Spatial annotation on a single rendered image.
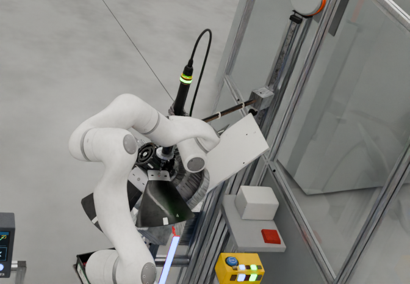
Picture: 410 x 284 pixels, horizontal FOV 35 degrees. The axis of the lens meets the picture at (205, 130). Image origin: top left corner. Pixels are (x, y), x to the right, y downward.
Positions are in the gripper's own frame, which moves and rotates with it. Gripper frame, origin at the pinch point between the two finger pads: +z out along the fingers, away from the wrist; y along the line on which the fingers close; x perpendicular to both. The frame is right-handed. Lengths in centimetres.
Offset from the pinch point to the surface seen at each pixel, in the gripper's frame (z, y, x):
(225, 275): -41, 21, -45
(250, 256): -33, 33, -42
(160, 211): -19.1, -2.8, -33.1
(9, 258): -42, -58, -35
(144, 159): 6.7, -5.7, -28.3
